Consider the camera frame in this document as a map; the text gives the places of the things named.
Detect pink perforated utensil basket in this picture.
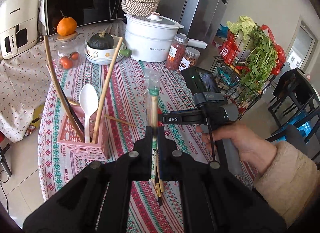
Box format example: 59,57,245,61
57,114,108,161

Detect short bamboo chopstick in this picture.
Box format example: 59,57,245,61
104,114,136,127

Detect disposable chopsticks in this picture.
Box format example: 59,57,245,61
144,69,164,194

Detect white plastic spoon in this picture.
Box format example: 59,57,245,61
79,84,99,143

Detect beige fleece sleeve forearm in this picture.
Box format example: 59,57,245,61
254,141,319,226

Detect person right hand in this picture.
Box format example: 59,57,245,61
201,121,277,175

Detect dried fruit slices jar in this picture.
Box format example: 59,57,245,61
178,47,200,71

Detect patterned striped tablecloth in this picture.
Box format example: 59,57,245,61
37,54,258,233

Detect goji berry jar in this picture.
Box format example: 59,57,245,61
165,34,189,70

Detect green leafy vegetables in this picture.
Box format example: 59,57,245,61
226,15,279,101

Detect black chair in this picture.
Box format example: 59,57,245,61
267,67,320,149

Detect white electric cooking pot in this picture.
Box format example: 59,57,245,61
124,12,208,63

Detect white stacked bowls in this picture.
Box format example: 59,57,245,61
85,35,132,65

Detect yellow cardboard box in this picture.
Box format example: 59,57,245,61
31,104,44,129

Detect dark green pumpkin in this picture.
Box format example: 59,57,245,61
87,32,114,50

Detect glass jar with tomatoes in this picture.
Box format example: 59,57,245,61
52,31,87,70

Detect woven lidded basket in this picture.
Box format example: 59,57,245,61
121,0,161,17

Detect white floral table cover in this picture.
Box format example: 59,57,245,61
0,19,126,144

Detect orange fruit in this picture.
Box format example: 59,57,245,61
56,11,78,36

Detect black microwave oven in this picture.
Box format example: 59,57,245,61
43,0,134,37

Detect white air fryer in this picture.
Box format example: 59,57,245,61
1,0,39,59

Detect black wire vegetable rack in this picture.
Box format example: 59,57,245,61
210,31,283,118

